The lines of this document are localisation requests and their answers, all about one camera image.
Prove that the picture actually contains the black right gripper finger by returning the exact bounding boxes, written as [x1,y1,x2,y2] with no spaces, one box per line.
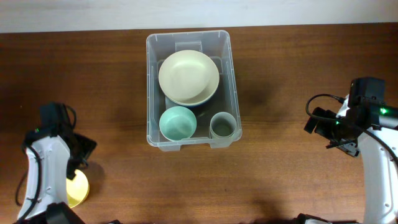
[326,141,360,157]
[304,107,336,136]

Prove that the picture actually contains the yellow small bowl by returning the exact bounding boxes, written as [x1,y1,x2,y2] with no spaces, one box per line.
[66,169,90,208]

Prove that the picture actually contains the green small bowl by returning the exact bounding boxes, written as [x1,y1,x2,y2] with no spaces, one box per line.
[159,106,197,141]

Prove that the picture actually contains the grey plastic cup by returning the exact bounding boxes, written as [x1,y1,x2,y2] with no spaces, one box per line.
[209,112,237,139]

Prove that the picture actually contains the blue large bowl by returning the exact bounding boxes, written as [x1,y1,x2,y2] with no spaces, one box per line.
[177,92,216,108]

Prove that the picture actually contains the beige large bowl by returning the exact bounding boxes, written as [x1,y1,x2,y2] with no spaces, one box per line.
[159,50,220,104]

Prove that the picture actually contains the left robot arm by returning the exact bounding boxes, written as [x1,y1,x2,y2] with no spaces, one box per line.
[16,127,97,224]

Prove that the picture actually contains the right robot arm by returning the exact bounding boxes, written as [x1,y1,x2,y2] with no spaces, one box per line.
[305,104,397,223]

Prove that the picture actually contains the clear plastic storage bin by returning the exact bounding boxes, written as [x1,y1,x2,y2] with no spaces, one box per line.
[146,30,243,152]

